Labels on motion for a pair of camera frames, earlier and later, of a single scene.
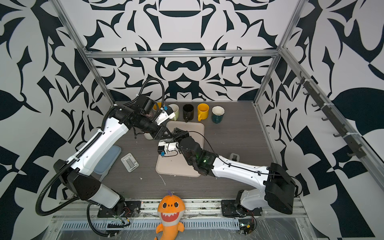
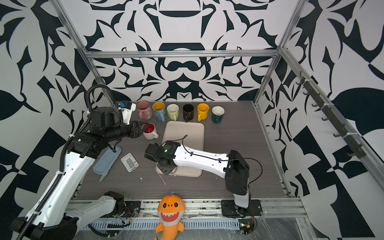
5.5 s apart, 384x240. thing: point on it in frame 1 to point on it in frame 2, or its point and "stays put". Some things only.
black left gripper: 161,131 to 134,130
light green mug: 175,108 stays put
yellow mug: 203,109 stays put
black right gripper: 180,138 to 164,170
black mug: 188,111 stays put
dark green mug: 217,113 stays put
